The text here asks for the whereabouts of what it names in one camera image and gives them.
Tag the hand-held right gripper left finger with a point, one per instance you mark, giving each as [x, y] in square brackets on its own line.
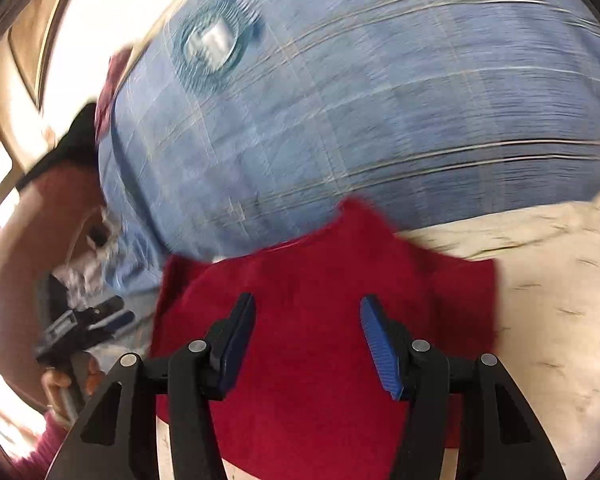
[237, 342]

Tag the blue plaid quilt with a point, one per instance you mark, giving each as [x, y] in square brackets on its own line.
[380, 110]

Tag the person's left forearm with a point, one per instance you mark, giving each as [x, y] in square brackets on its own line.
[45, 447]

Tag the person's left hand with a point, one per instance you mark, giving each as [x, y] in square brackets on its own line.
[55, 382]

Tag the person's head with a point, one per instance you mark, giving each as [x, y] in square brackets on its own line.
[35, 240]

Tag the red fleece garment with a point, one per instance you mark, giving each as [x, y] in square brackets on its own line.
[305, 310]

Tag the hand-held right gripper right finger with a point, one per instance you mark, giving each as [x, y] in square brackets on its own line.
[380, 350]

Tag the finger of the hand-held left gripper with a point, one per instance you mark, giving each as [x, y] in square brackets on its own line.
[116, 321]
[109, 304]

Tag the wooden window frame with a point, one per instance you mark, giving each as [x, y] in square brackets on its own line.
[40, 25]

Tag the dark red cloth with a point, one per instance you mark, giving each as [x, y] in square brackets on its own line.
[112, 90]

